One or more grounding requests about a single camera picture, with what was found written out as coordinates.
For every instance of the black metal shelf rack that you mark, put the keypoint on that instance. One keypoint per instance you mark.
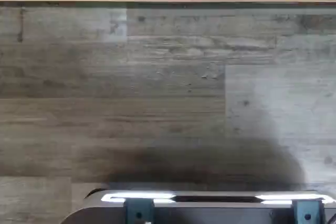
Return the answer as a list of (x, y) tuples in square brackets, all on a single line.
[(183, 4)]

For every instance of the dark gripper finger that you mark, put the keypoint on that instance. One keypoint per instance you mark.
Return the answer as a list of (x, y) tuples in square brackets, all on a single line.
[(308, 213), (139, 212)]

